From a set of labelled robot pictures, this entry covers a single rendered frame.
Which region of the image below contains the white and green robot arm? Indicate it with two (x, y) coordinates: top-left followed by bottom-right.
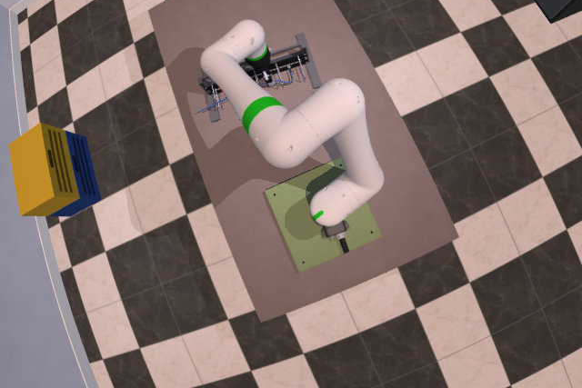
(200, 19), (384, 254)

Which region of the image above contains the grey metal cable rack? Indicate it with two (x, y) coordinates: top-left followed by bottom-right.
(197, 33), (321, 123)

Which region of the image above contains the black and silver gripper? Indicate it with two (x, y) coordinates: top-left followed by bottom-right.
(255, 59), (275, 85)

